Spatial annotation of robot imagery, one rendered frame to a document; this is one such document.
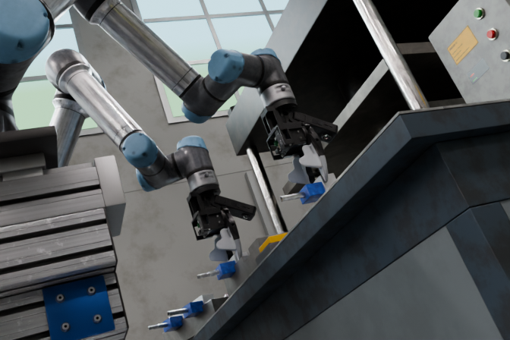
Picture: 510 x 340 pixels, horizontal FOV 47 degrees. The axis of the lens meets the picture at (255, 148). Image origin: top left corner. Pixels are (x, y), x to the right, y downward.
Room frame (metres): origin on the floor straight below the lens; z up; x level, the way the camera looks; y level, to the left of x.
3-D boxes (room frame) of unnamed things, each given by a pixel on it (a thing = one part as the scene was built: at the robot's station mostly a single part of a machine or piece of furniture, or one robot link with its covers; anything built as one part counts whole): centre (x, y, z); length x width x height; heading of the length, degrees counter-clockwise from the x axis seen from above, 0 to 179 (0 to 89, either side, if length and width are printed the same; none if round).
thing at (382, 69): (2.43, -0.63, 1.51); 1.10 x 0.70 x 0.05; 29
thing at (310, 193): (1.18, -0.07, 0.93); 0.13 x 0.05 x 0.05; 119
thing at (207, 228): (1.38, 0.16, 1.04); 0.09 x 0.08 x 0.12; 119
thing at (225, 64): (1.13, -0.01, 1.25); 0.11 x 0.11 x 0.08; 48
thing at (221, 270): (1.38, 0.18, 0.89); 0.13 x 0.05 x 0.05; 119
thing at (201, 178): (1.38, 0.16, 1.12); 0.08 x 0.08 x 0.05
